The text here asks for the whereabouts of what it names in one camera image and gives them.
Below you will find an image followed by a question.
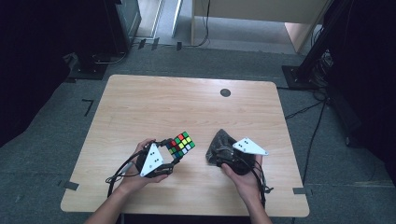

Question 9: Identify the black metal stand pole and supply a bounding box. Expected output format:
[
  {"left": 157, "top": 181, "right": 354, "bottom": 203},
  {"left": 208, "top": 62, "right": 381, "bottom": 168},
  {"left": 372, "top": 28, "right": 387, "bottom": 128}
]
[{"left": 295, "top": 0, "right": 353, "bottom": 80}]

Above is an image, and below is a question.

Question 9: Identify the person's right hand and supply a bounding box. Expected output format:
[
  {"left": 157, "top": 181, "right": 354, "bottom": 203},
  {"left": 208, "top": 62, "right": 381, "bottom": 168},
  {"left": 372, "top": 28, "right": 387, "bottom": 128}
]
[{"left": 220, "top": 154, "right": 264, "bottom": 205}]

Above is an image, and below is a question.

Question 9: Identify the black cable bundle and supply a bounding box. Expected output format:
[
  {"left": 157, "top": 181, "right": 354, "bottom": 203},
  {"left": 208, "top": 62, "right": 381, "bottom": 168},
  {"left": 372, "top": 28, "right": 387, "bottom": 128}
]
[{"left": 311, "top": 49, "right": 334, "bottom": 91}]

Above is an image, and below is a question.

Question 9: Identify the black hanging cable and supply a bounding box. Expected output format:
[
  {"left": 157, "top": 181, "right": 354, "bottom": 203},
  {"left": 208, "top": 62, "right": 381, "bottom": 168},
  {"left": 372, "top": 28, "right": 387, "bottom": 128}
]
[{"left": 183, "top": 0, "right": 211, "bottom": 49}]

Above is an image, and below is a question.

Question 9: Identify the person's left hand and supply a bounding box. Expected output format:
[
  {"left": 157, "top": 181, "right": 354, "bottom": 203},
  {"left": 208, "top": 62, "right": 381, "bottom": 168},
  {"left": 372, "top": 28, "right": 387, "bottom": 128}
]
[{"left": 119, "top": 138, "right": 169, "bottom": 196}]

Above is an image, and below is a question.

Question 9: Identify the black flat stand base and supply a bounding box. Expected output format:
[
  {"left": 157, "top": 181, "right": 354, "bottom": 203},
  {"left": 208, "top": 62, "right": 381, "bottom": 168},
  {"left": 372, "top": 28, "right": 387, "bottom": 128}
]
[{"left": 68, "top": 60, "right": 108, "bottom": 81}]

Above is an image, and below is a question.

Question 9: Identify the black angled floor tape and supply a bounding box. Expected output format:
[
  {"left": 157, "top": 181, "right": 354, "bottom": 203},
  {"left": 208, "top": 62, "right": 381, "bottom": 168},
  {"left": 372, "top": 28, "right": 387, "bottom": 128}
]
[{"left": 81, "top": 98, "right": 94, "bottom": 118}]

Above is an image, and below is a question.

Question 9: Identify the right hand-held gripper cable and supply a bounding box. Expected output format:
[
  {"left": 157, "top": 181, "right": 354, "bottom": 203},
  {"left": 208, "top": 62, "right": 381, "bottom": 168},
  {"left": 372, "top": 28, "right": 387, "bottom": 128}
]
[{"left": 246, "top": 158, "right": 275, "bottom": 209}]

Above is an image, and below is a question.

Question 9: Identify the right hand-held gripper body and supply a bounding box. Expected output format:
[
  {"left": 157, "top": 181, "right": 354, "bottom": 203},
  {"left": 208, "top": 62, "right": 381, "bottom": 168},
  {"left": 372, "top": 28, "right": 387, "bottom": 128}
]
[{"left": 228, "top": 137, "right": 269, "bottom": 175}]

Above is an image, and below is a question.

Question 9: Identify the multicoloured puzzle cube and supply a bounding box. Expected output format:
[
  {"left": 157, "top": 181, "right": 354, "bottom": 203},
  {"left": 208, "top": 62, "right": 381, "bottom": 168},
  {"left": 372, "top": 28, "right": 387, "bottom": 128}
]
[{"left": 165, "top": 131, "right": 196, "bottom": 159}]

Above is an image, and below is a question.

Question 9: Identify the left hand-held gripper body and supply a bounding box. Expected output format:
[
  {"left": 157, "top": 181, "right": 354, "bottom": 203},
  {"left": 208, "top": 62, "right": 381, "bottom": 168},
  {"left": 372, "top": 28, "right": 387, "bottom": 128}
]
[{"left": 135, "top": 141, "right": 175, "bottom": 179}]

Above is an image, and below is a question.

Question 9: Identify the metal rail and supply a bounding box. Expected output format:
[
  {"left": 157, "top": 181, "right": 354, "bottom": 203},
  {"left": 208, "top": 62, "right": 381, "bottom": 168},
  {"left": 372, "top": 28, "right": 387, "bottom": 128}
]
[
  {"left": 150, "top": 0, "right": 166, "bottom": 38},
  {"left": 171, "top": 0, "right": 184, "bottom": 38}
]

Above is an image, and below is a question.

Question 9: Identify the black square stand base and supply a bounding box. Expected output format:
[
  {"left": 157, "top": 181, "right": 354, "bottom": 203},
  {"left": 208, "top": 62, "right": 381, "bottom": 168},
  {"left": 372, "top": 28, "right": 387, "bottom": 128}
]
[{"left": 281, "top": 64, "right": 320, "bottom": 91}]

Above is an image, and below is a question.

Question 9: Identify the black equipment cabinet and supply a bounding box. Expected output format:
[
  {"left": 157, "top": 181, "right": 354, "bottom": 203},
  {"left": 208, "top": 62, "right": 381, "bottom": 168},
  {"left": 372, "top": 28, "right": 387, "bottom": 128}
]
[{"left": 104, "top": 0, "right": 143, "bottom": 55}]

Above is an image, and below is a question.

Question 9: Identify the dark curtain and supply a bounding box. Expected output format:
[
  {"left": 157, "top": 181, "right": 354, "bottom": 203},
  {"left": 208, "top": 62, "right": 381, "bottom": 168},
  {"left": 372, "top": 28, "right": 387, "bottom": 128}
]
[
  {"left": 323, "top": 0, "right": 396, "bottom": 188},
  {"left": 0, "top": 0, "right": 108, "bottom": 147}
]

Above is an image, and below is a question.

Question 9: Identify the grey cloth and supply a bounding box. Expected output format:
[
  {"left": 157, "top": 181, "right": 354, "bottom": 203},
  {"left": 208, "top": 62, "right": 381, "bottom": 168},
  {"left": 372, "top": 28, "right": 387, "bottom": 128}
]
[{"left": 205, "top": 128, "right": 241, "bottom": 167}]

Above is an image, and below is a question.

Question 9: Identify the left hand-held gripper cable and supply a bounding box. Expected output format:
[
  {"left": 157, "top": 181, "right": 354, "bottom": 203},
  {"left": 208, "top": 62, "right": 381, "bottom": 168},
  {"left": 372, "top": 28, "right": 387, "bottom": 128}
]
[{"left": 105, "top": 151, "right": 145, "bottom": 199}]

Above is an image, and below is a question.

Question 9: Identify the light wooden cabinet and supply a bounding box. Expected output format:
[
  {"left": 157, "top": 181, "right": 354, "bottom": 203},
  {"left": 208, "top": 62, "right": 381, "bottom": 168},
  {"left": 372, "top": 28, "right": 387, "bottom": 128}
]
[{"left": 190, "top": 0, "right": 331, "bottom": 54}]

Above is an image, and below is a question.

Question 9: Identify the hand-held gripper cable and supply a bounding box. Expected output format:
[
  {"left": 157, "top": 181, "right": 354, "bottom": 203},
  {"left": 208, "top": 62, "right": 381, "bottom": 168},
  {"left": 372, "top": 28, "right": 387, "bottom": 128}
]
[
  {"left": 105, "top": 151, "right": 145, "bottom": 199},
  {"left": 246, "top": 158, "right": 275, "bottom": 209}
]

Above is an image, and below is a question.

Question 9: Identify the black floor cable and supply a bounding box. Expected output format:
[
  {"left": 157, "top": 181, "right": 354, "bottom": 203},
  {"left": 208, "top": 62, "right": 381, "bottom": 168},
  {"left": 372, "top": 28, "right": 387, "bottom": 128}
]
[
  {"left": 284, "top": 100, "right": 326, "bottom": 120},
  {"left": 302, "top": 101, "right": 327, "bottom": 186}
]

